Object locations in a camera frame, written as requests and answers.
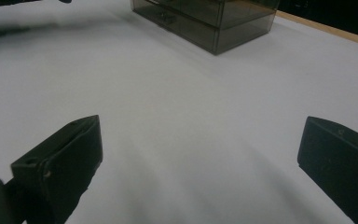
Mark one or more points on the smoky transparent drawer box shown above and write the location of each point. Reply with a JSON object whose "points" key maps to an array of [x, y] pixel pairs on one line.
{"points": [[217, 21]]}

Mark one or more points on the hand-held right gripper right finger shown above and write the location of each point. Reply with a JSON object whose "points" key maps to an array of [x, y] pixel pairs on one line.
{"points": [[341, 165]]}

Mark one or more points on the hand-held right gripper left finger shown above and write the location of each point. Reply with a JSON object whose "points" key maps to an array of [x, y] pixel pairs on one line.
{"points": [[65, 161]]}

